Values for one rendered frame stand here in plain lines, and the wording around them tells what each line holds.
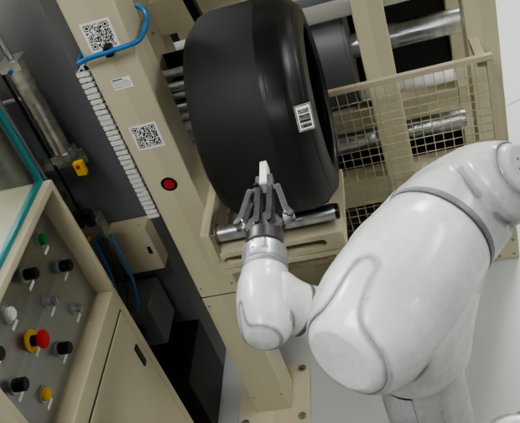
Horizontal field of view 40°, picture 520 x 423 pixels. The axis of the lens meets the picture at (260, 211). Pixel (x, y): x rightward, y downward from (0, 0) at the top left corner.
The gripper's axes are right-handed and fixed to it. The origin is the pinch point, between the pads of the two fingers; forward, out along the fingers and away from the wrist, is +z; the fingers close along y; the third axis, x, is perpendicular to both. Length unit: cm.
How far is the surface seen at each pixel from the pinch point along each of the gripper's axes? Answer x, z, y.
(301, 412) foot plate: 123, 9, 21
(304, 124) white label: -0.6, 13.6, -9.4
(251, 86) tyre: -9.9, 19.4, 0.4
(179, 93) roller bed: 22, 69, 34
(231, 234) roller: 35.2, 17.7, 19.5
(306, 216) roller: 34.3, 18.1, -1.9
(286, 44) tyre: -12.9, 27.6, -8.7
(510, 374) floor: 125, 14, -51
